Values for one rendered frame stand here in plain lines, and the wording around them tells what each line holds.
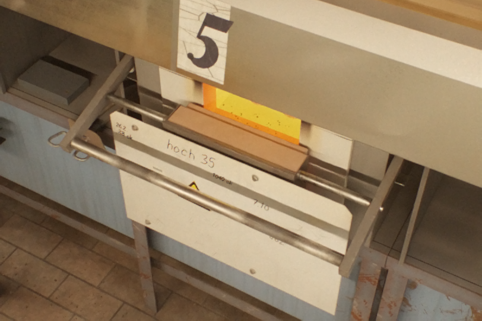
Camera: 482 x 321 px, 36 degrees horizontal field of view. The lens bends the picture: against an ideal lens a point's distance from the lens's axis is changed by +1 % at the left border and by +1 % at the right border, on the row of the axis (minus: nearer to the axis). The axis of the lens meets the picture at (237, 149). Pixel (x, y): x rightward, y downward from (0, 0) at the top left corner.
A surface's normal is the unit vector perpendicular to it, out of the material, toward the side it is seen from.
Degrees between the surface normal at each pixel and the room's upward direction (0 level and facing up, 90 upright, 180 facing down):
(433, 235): 0
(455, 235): 0
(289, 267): 90
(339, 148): 90
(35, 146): 90
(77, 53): 0
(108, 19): 80
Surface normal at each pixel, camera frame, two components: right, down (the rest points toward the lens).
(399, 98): -0.48, 0.49
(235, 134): 0.00, -0.70
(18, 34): 0.87, 0.36
